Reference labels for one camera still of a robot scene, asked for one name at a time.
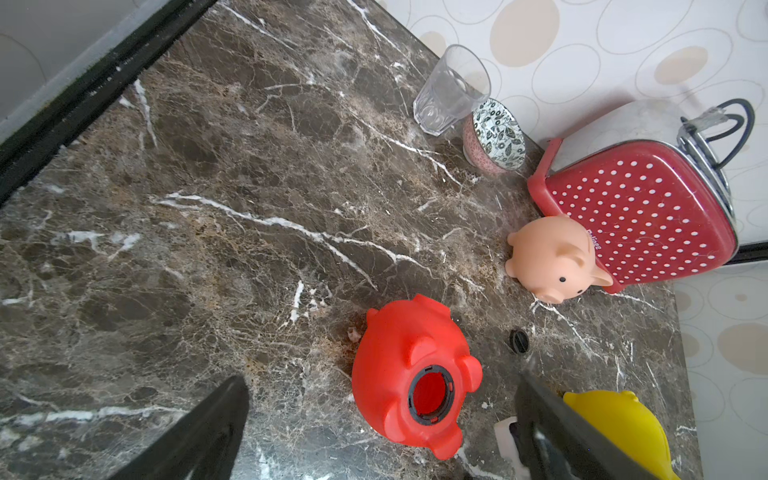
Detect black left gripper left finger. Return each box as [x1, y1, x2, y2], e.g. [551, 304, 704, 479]
[111, 375, 249, 479]

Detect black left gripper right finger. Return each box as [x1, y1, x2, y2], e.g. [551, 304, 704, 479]
[515, 372, 653, 479]

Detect red piggy bank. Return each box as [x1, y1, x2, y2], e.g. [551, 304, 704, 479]
[351, 295, 483, 460]

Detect yellow piggy bank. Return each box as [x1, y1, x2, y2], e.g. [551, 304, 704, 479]
[563, 390, 679, 479]

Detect pink piggy bank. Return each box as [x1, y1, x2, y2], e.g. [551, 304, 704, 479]
[505, 215, 613, 305]

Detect black round plug middle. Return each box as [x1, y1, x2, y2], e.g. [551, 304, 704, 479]
[509, 329, 530, 355]

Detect red polka dot toaster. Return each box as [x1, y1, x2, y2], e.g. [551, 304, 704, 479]
[527, 98, 757, 295]

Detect floral patterned bowl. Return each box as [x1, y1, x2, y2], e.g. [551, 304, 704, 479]
[462, 98, 526, 175]

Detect clear drinking glass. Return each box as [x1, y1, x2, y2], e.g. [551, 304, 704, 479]
[413, 44, 492, 137]

